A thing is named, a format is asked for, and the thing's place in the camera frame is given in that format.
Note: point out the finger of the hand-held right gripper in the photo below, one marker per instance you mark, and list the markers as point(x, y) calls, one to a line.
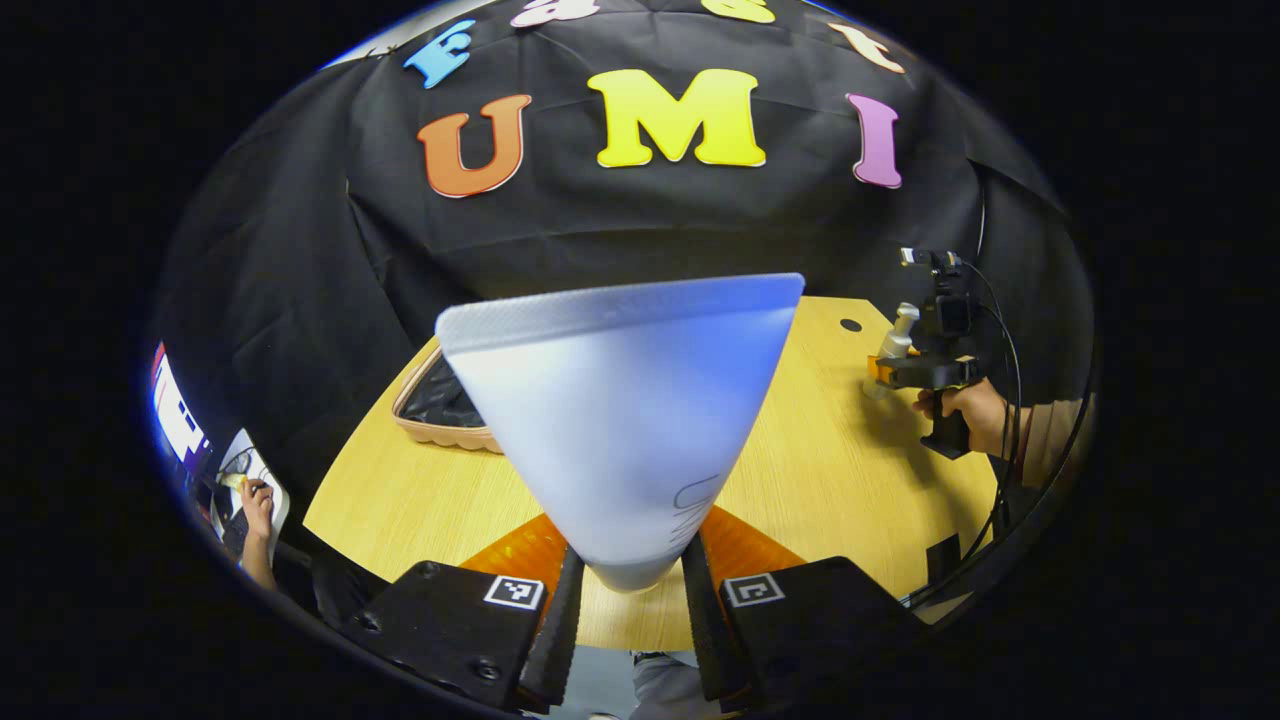
point(873, 370)

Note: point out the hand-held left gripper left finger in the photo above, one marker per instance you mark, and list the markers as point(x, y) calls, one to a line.
point(562, 640)

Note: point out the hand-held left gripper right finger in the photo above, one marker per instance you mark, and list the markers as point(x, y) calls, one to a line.
point(700, 640)

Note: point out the white pump bottle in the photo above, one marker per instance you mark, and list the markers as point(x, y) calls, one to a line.
point(898, 340)

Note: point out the white skin care tube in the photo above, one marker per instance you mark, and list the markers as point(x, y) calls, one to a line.
point(620, 420)

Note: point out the person's grey trouser leg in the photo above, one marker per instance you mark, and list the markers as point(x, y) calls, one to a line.
point(660, 690)

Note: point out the black backdrop cloth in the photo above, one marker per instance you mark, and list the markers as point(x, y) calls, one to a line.
point(640, 230)

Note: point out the white paper sheet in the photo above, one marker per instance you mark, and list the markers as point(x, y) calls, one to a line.
point(245, 455)

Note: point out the computer monitor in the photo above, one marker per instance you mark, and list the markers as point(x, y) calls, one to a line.
point(178, 420)

